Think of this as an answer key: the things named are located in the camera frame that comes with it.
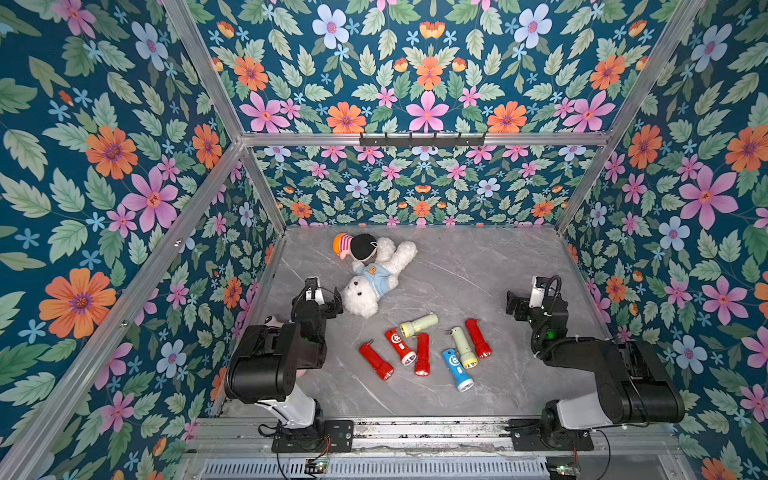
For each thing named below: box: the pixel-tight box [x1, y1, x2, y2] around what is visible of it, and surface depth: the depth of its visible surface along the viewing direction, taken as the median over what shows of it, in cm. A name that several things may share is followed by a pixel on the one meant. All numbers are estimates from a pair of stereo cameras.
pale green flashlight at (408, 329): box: [400, 314, 439, 338], surface depth 93 cm
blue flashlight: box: [442, 348, 475, 393], surface depth 84 cm
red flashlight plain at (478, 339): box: [466, 319, 493, 359], surface depth 90 cm
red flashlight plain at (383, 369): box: [359, 339, 395, 381], surface depth 87 cm
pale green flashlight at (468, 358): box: [450, 326, 479, 369], surface depth 88 cm
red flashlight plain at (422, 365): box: [414, 333, 431, 377], surface depth 87 cm
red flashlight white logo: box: [384, 328, 417, 367], surface depth 88 cm
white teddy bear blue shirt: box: [341, 237, 418, 318], surface depth 95 cm
